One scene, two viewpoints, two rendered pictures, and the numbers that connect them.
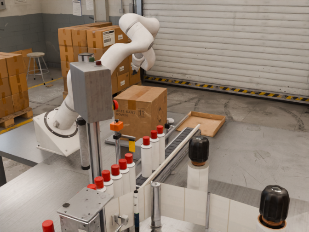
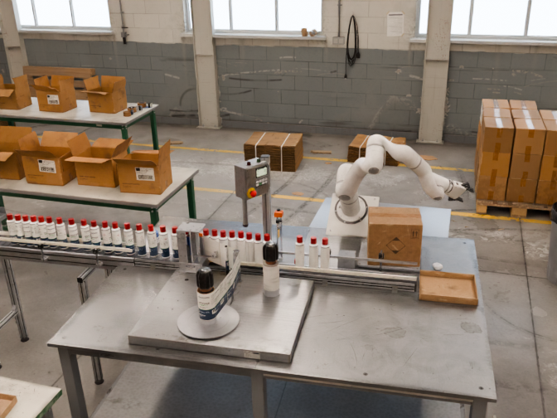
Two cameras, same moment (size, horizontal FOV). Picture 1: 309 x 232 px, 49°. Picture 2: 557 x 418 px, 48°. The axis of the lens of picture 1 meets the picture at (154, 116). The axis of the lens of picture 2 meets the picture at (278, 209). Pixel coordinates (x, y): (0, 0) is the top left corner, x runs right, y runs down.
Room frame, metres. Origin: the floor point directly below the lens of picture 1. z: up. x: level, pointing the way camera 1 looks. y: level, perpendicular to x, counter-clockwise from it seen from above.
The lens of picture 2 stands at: (0.62, -2.96, 2.64)
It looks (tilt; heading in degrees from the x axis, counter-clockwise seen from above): 24 degrees down; 77
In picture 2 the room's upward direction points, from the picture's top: 1 degrees counter-clockwise
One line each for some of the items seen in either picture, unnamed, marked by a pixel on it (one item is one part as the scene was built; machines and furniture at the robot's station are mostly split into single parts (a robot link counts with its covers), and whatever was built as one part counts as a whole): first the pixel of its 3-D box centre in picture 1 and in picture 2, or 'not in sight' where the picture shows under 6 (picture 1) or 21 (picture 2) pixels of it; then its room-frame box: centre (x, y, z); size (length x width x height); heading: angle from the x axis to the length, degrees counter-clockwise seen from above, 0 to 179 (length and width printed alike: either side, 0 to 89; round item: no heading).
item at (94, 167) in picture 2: not in sight; (102, 159); (0.30, 2.06, 0.96); 0.53 x 0.45 x 0.37; 62
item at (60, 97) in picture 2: not in sight; (54, 94); (-0.30, 4.60, 0.97); 0.42 x 0.39 x 0.37; 58
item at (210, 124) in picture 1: (201, 123); (448, 286); (2.16, -0.32, 0.85); 0.30 x 0.26 x 0.04; 154
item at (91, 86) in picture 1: (91, 90); (252, 178); (1.20, 0.23, 1.38); 0.17 x 0.10 x 0.19; 29
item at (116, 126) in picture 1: (124, 155); (278, 237); (1.32, 0.14, 1.05); 0.10 x 0.04 x 0.33; 64
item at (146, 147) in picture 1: (146, 156); (299, 252); (1.42, 0.04, 0.98); 0.05 x 0.05 x 0.20
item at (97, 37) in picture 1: (102, 60); not in sight; (5.61, 0.86, 0.57); 1.20 x 0.85 x 1.14; 152
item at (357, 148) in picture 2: not in sight; (376, 149); (3.49, 3.99, 0.11); 0.65 x 0.54 x 0.22; 147
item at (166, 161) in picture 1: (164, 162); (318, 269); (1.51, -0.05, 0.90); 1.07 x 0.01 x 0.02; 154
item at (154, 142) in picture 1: (154, 150); (313, 253); (1.49, 0.00, 0.98); 0.05 x 0.05 x 0.20
